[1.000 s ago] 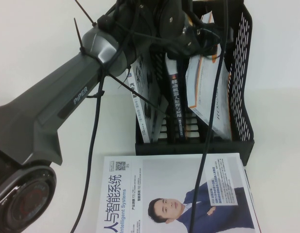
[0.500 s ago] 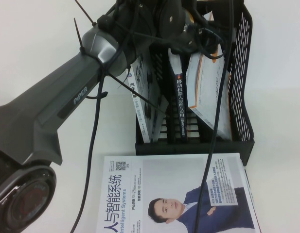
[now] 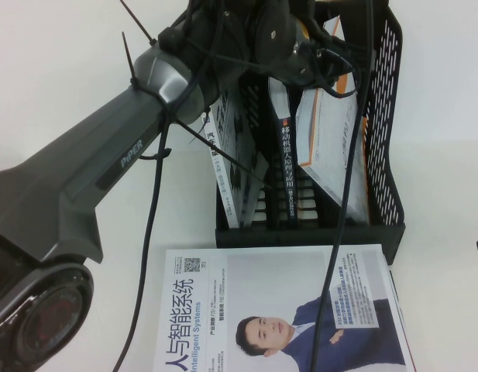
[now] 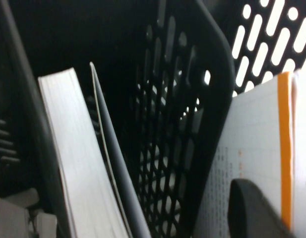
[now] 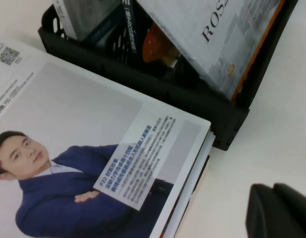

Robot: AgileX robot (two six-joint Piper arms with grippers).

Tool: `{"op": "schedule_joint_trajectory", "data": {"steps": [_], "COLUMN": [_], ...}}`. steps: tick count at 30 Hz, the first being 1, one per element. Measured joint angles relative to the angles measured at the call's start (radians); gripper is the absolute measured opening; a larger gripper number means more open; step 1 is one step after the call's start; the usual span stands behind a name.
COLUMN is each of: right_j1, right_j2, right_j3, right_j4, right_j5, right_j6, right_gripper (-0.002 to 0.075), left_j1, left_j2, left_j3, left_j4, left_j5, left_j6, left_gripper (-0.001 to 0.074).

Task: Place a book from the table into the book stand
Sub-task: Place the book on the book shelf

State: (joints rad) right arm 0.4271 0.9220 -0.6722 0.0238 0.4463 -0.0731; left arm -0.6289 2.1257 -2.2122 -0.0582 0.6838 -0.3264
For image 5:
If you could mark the magazine with blue-suited man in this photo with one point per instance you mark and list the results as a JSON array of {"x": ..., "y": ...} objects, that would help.
[{"x": 68, "y": 111}]

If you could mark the black perforated book stand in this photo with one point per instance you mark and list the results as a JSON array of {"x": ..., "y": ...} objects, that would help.
[{"x": 192, "y": 99}]

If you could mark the thick cream-paged book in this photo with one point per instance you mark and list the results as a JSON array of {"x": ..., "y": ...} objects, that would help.
[{"x": 201, "y": 171}]

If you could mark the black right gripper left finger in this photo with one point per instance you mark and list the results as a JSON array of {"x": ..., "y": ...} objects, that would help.
[{"x": 266, "y": 218}]

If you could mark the ROS2 book with orange border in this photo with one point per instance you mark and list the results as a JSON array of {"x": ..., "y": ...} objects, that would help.
[{"x": 217, "y": 37}]

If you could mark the thin white booklet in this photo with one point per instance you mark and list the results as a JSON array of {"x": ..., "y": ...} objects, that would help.
[{"x": 209, "y": 140}]

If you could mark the black mobile robot book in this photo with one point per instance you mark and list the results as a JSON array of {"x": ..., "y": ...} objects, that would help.
[{"x": 129, "y": 32}]

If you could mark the white car suspension book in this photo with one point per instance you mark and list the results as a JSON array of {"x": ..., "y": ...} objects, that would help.
[{"x": 66, "y": 17}]

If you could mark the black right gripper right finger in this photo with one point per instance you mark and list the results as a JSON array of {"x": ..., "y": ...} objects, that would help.
[{"x": 299, "y": 205}]

